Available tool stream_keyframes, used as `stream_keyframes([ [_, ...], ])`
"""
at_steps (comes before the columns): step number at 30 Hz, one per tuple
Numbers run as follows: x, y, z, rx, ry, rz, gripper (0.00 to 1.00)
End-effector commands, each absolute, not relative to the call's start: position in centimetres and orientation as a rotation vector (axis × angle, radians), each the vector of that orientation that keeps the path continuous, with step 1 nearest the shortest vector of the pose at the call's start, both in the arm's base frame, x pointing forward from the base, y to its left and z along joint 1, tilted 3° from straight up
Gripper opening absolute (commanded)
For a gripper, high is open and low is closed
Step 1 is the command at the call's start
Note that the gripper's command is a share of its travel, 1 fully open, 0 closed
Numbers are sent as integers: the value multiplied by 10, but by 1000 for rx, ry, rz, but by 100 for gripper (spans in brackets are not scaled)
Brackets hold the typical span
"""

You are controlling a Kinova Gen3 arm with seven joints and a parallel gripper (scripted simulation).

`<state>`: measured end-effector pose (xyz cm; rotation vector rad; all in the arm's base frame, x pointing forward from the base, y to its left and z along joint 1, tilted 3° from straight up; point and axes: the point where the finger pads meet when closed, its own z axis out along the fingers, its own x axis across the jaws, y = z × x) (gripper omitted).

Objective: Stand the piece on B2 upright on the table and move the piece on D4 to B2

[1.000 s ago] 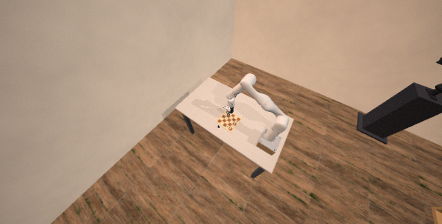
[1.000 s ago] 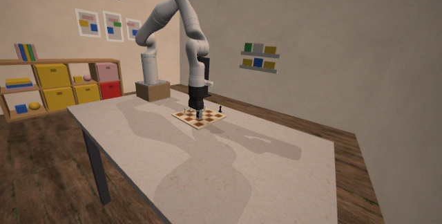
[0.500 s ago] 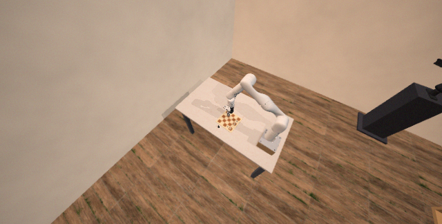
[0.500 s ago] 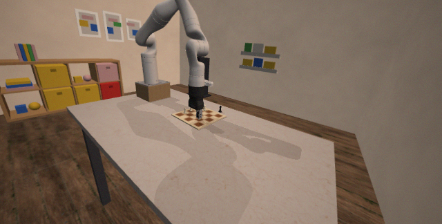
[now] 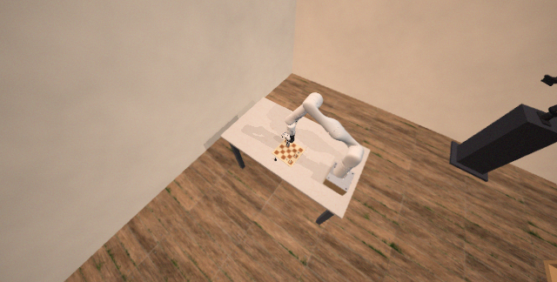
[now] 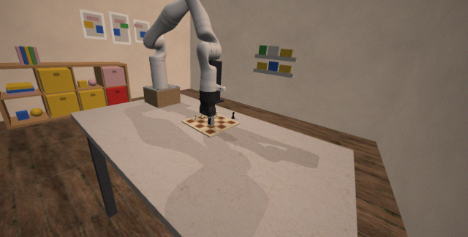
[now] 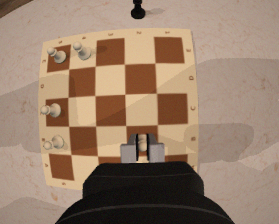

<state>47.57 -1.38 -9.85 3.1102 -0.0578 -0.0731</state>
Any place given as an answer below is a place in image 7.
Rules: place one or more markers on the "white pawn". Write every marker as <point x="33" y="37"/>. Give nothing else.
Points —
<point x="142" y="144"/>
<point x="83" y="52"/>
<point x="54" y="110"/>
<point x="57" y="142"/>
<point x="59" y="56"/>

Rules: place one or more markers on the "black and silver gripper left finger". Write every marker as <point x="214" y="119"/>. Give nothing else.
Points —
<point x="129" y="152"/>

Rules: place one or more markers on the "chessboard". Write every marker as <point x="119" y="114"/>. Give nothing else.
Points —
<point x="136" y="81"/>

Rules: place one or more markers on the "black chess piece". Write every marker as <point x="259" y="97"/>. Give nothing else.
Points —
<point x="138" y="12"/>

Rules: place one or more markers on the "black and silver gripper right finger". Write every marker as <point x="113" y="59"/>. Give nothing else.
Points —
<point x="155" y="151"/>

